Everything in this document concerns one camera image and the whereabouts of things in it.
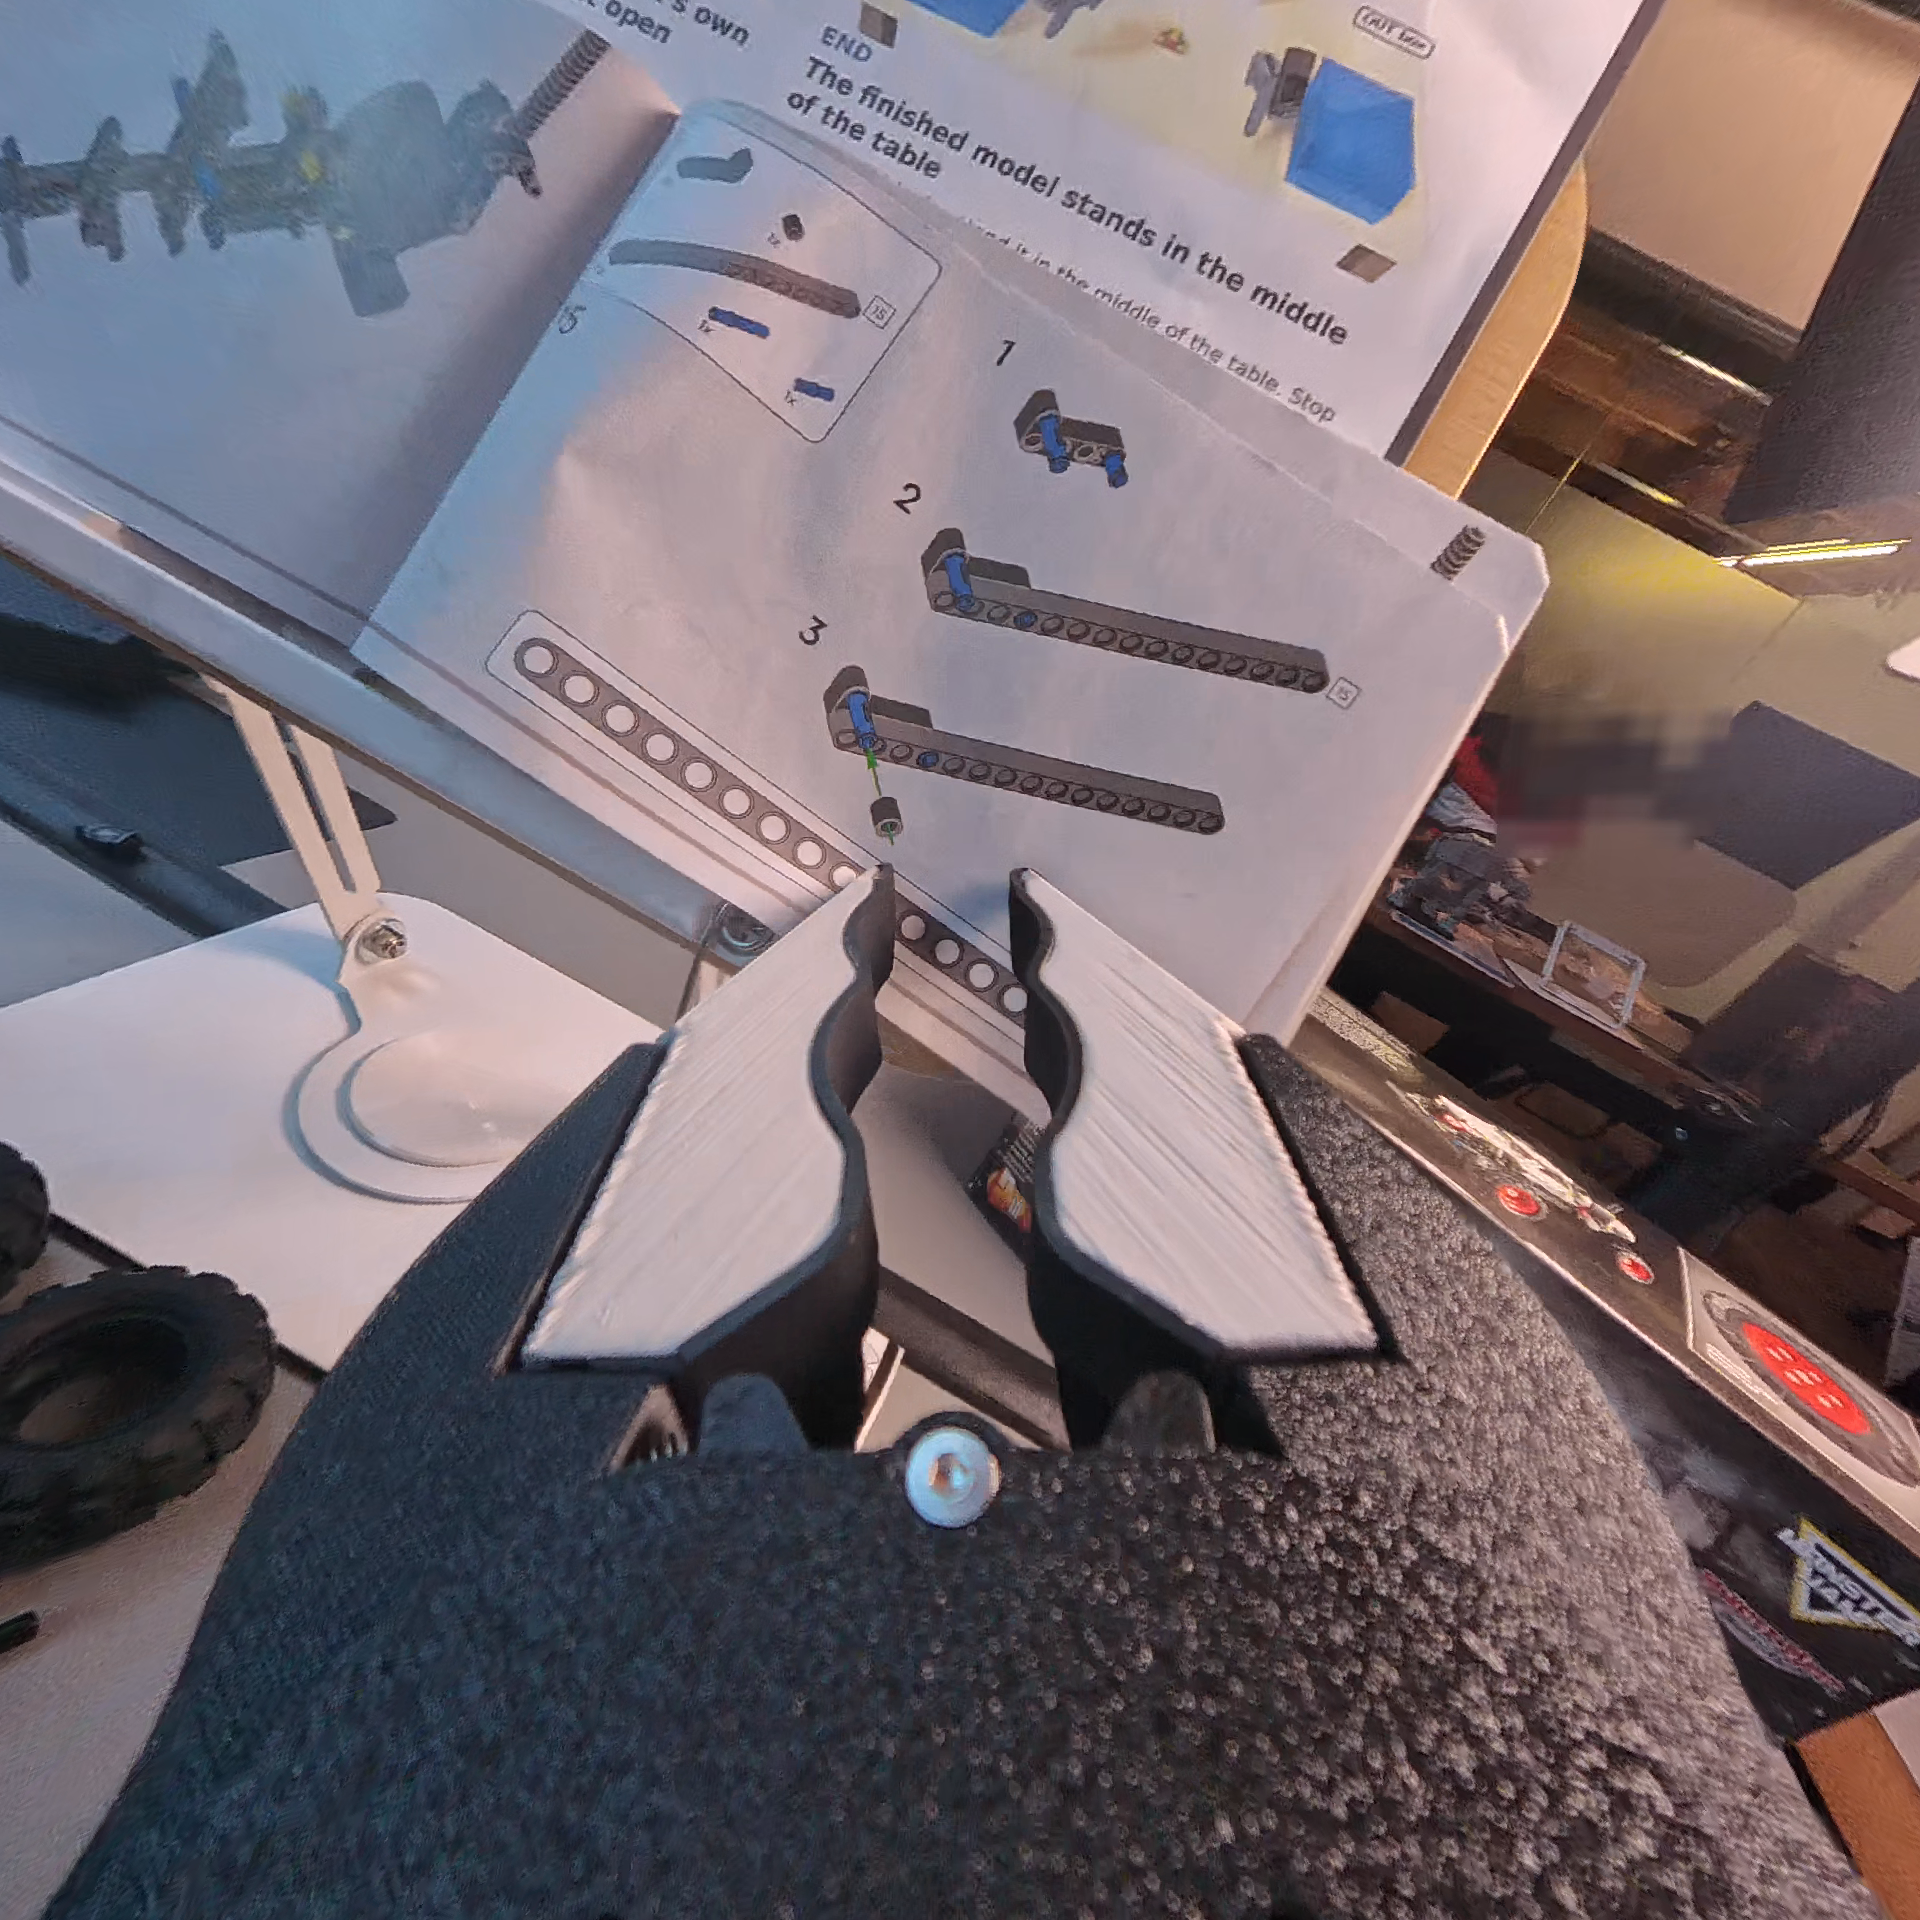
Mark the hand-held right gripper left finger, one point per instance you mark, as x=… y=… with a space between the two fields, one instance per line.
x=675 y=1202

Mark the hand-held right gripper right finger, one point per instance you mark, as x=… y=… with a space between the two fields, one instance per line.
x=1216 y=1202

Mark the building instruction booklet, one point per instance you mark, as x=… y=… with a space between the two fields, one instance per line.
x=1201 y=511

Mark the white printed task sheet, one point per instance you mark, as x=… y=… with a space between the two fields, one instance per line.
x=991 y=181

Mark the small clear acrylic holder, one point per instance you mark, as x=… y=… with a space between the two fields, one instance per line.
x=1597 y=987

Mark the cluttered background workbench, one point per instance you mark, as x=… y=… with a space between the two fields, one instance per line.
x=1681 y=1052

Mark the toy truck box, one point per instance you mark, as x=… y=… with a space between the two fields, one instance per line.
x=1711 y=1351

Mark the white book stand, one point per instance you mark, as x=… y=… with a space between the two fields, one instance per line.
x=151 y=1082

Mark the black toy tyre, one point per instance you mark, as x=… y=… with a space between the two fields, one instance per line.
x=19 y=1217
x=135 y=1412

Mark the dark blue panel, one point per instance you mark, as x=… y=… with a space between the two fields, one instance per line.
x=1773 y=796

